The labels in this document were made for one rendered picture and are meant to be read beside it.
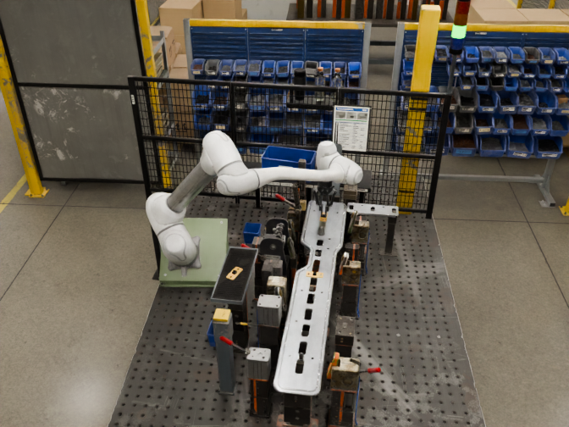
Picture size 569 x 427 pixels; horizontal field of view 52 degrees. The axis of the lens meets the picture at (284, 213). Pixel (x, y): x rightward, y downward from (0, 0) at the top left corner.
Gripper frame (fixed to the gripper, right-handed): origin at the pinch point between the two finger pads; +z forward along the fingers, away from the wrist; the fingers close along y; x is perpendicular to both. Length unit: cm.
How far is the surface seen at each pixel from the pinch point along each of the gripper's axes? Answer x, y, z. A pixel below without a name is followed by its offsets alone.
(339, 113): 55, 3, -33
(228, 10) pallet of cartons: 423, -151, 16
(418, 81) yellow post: 58, 46, -53
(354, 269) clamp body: -43.3, 18.9, 3.5
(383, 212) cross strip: 12.9, 32.4, 6.5
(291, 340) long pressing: -91, -5, 6
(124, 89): 156, -174, 5
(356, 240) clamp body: -8.3, 19.1, 11.7
